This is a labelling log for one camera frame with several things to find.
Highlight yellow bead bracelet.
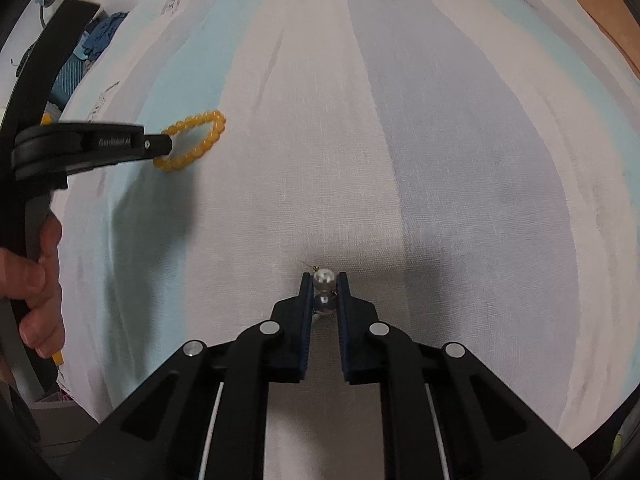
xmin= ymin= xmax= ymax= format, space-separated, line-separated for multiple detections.
xmin=152 ymin=109 xmax=228 ymax=172

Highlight pearl earrings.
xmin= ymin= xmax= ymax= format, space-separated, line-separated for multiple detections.
xmin=305 ymin=263 xmax=336 ymax=318

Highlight person's left hand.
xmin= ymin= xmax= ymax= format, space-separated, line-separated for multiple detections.
xmin=1 ymin=212 xmax=65 ymax=359

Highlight teal suitcase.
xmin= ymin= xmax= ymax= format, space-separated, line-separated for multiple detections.
xmin=49 ymin=54 xmax=85 ymax=110

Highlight blue clothes pile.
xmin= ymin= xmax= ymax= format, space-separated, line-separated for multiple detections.
xmin=81 ymin=12 xmax=128 ymax=61

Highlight striped bed sheet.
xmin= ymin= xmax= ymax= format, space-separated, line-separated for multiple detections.
xmin=52 ymin=0 xmax=640 ymax=480

